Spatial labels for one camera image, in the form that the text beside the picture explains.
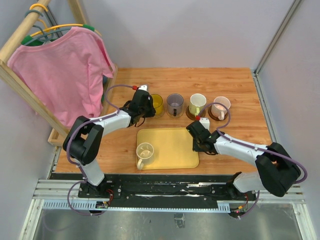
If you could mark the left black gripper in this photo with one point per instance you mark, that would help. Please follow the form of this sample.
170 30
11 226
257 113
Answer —
152 111

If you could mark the purple cup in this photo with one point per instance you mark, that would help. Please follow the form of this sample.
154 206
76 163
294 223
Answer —
175 101

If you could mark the yellow cup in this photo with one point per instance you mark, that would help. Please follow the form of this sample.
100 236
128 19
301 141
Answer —
158 103

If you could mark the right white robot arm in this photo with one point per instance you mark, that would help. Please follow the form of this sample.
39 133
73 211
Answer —
276 171

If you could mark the yellow plastic tray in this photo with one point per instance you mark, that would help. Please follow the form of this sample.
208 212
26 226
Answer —
173 148

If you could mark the aluminium frame post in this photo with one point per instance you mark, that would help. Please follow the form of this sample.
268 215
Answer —
278 34

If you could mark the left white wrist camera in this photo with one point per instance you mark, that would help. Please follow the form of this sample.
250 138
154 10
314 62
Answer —
144 88

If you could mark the pink t-shirt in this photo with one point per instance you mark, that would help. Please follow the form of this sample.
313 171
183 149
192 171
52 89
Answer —
67 74

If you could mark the grey clothes hanger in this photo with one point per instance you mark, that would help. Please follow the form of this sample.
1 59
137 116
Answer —
48 35

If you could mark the cream cup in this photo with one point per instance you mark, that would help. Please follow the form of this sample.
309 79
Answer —
145 155

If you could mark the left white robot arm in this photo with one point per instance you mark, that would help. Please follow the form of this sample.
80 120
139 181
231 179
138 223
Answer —
83 141

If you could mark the large woven rattan coaster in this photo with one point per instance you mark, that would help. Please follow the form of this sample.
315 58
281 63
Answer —
159 114

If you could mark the small woven rattan coaster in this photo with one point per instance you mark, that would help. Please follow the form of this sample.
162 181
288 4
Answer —
174 113

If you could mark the brown wooden coaster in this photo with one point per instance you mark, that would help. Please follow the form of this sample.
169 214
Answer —
212 117
192 116

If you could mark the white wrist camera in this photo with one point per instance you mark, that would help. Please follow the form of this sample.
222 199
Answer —
144 88
205 122

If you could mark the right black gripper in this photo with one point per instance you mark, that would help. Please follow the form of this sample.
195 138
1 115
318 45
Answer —
195 148

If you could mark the white cup green handle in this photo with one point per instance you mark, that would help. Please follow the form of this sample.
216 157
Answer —
197 103

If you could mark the green clothes hanger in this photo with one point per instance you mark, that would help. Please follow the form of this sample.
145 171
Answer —
36 38

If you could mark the pink cup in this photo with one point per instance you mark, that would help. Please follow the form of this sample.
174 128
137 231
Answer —
219 110

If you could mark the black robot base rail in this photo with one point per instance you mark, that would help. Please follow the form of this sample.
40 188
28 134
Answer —
163 191

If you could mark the yellow clothes hanger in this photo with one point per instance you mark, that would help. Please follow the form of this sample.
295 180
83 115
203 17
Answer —
76 8

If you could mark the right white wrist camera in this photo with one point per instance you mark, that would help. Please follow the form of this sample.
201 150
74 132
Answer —
205 122

